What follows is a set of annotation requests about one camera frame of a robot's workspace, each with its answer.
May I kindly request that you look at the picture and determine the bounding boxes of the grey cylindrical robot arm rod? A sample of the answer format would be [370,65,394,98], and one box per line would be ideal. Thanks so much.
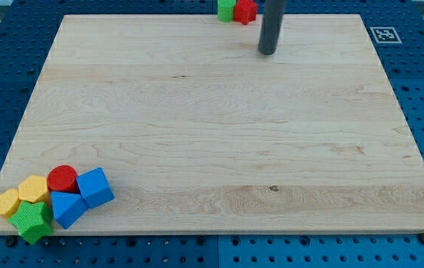
[258,0,287,56]

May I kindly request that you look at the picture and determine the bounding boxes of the blue cube block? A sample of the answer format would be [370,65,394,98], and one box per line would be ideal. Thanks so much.
[77,167,115,208]

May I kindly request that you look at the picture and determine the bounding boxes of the light wooden board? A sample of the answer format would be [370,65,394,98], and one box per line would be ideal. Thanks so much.
[0,14,424,236]

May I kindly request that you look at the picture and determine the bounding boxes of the red star block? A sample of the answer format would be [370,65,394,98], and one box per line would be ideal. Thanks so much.
[233,0,258,25]

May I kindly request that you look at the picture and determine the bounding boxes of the red cylinder block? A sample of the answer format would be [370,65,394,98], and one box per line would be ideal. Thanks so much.
[47,165,79,193]

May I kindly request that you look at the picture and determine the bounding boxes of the blue triangular prism block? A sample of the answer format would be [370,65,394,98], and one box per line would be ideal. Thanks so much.
[51,191,89,229]

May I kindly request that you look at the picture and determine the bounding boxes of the yellow hexagon block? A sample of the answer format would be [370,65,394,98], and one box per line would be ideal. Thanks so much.
[19,175,51,206]

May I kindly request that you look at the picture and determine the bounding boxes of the green star block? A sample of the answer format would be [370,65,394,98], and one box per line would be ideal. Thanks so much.
[8,201,54,244]

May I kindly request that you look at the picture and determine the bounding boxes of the white fiducial marker tag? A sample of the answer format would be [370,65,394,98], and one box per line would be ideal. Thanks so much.
[370,26,402,44]

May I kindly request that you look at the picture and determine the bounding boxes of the yellow heart block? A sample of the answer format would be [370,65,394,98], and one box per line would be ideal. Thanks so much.
[0,188,20,220]

